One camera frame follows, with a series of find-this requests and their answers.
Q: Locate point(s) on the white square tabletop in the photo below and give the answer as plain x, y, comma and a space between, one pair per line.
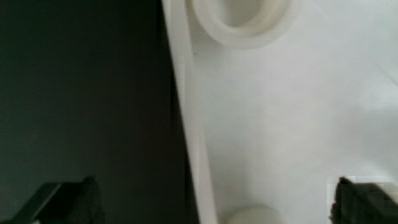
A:
287, 79

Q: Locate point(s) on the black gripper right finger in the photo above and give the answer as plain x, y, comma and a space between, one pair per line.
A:
365, 203

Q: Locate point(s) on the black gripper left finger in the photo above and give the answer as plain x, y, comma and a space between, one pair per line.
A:
65, 203

